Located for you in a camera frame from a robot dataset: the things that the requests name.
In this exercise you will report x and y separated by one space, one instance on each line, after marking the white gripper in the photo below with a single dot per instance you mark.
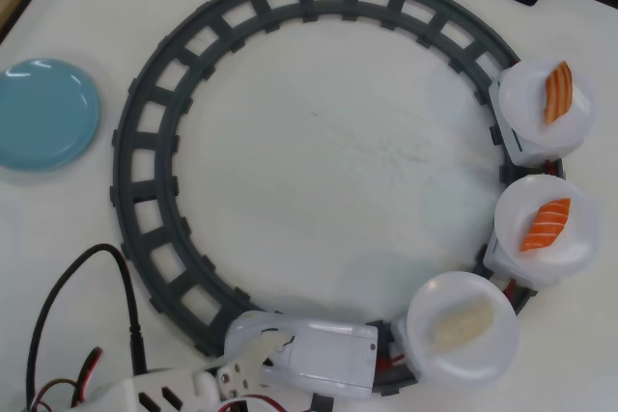
235 372

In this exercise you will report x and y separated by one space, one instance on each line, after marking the white Shinkansen toy locomotive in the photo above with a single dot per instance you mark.
328 354

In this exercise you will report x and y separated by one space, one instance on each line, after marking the white squid toy sushi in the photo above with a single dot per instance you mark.
461 325

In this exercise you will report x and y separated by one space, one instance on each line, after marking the blue round dish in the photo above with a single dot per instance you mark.
43 113

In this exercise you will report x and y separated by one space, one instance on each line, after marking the deep orange salmon toy sushi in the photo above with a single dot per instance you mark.
545 226

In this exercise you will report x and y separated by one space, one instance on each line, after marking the pale orange salmon toy sushi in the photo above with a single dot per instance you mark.
559 91

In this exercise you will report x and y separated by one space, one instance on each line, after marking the grey circular toy train track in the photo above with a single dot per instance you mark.
145 219

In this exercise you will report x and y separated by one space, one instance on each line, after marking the white round plastic plate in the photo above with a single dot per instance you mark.
574 257
524 103
463 368

